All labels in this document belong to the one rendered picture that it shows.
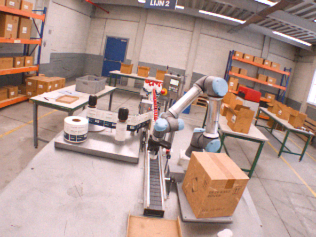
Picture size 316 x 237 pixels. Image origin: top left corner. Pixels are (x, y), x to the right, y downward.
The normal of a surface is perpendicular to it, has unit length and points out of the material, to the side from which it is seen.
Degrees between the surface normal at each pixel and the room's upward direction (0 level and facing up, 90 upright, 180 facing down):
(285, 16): 90
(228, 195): 90
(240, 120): 91
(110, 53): 90
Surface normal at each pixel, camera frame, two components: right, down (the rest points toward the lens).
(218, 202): 0.18, 0.32
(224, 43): -0.11, 0.27
